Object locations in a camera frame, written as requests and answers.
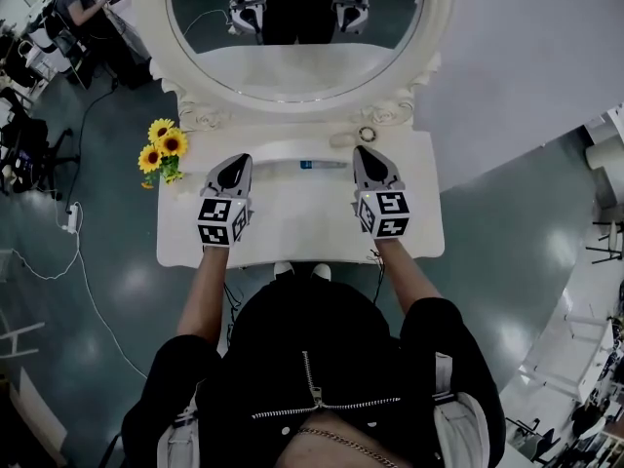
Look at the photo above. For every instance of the person's left white shoe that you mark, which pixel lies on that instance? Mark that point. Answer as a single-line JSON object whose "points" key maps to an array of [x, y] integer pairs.
{"points": [[284, 268]]}

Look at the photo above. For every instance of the person's left forearm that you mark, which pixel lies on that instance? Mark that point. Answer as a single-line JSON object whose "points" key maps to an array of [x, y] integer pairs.
{"points": [[205, 295]]}

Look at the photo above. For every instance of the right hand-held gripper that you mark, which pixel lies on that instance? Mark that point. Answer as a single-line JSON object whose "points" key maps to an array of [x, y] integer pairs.
{"points": [[385, 212]]}

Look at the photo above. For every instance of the person's right forearm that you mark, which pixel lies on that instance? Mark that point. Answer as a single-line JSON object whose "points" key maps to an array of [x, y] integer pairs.
{"points": [[404, 276]]}

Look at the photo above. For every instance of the white vanity table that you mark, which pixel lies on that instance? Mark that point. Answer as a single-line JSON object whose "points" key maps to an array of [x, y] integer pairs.
{"points": [[302, 222]]}

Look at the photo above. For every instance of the person's white shoe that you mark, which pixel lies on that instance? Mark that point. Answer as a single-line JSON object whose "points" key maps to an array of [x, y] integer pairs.
{"points": [[322, 271], [284, 268]]}

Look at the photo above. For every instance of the black stool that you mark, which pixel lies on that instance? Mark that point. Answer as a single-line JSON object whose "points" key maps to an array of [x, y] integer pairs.
{"points": [[607, 242]]}

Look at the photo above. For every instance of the person's right white shoe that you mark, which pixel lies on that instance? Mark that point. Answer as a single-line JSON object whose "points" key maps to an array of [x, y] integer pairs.
{"points": [[322, 271]]}

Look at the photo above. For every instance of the blue tube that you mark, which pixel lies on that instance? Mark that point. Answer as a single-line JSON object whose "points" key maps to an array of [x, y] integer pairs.
{"points": [[326, 165]]}

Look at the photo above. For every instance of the yellow sunflower bouquet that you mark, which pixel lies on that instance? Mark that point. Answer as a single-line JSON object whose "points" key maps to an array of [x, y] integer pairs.
{"points": [[170, 143]]}

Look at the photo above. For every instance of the white power strip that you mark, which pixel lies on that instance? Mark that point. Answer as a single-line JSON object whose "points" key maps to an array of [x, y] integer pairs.
{"points": [[73, 218]]}

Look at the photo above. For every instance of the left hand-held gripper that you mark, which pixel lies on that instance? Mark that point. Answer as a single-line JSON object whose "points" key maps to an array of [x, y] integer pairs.
{"points": [[219, 222]]}

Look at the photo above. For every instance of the white cylindrical pedestal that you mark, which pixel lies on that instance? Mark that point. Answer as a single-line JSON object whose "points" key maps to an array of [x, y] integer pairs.
{"points": [[604, 154]]}

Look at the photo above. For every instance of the oval mirror ornate white frame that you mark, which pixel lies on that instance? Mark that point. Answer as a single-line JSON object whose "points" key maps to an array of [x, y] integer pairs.
{"points": [[151, 27]]}

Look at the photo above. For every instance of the black office chair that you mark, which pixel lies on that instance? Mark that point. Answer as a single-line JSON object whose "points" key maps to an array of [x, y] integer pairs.
{"points": [[29, 139]]}

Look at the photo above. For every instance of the person's black jacket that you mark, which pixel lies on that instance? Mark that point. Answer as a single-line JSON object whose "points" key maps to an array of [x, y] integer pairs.
{"points": [[312, 324]]}

